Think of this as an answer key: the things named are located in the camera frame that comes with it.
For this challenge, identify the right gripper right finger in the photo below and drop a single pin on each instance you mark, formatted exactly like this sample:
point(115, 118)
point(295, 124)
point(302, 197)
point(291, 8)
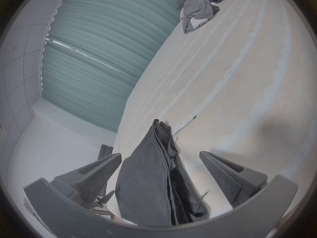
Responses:
point(227, 177)

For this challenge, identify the black garment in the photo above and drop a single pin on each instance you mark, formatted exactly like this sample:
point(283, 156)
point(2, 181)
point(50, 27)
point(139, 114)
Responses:
point(215, 9)

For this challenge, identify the blue-green curtain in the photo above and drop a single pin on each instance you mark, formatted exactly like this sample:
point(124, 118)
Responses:
point(86, 88)
point(118, 21)

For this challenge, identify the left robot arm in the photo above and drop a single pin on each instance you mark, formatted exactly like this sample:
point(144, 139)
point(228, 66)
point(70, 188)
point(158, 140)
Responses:
point(105, 199)

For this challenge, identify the white garment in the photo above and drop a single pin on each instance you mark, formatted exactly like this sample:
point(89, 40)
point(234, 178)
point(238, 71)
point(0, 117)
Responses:
point(198, 22)

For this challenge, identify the grey bedside table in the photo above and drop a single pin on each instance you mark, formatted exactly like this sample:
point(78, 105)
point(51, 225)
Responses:
point(182, 0)

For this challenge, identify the black T-shirt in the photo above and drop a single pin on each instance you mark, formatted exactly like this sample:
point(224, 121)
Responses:
point(143, 172)

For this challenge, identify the grey garment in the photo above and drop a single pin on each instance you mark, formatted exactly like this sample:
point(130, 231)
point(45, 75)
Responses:
point(198, 6)

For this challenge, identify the black chest of drawers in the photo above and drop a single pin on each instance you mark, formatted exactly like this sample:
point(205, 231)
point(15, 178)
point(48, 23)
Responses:
point(104, 151)

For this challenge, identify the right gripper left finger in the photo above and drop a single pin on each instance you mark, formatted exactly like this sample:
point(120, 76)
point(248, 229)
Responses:
point(94, 180)

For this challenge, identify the bed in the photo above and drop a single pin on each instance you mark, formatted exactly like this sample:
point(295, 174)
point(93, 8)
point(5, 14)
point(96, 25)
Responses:
point(235, 71)

